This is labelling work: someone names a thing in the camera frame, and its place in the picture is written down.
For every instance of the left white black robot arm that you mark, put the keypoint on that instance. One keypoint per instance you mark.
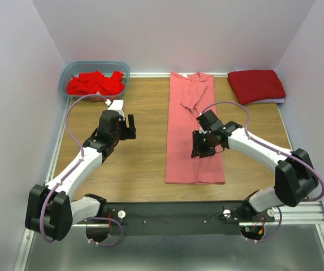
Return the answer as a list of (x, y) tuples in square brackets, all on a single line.
[(51, 210)]

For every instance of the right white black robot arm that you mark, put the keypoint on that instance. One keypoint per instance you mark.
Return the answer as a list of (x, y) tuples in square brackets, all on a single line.
[(293, 176)]

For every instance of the dark red folded t-shirt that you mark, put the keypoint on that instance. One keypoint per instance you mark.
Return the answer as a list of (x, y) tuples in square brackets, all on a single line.
[(256, 86)]

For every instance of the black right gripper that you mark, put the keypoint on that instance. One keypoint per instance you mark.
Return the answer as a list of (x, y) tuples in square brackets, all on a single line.
[(197, 147)]

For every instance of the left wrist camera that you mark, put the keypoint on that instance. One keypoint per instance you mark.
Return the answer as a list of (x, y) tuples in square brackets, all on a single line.
[(115, 105)]

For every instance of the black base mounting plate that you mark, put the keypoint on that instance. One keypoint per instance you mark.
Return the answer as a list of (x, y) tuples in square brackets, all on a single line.
[(178, 218)]

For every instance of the pink t-shirt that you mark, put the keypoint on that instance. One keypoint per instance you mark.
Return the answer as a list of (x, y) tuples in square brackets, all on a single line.
[(188, 96)]

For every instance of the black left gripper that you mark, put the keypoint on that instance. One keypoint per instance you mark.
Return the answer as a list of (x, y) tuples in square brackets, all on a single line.
[(129, 132)]

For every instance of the bright red crumpled t-shirts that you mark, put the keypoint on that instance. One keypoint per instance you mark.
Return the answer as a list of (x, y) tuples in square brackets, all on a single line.
[(96, 83)]

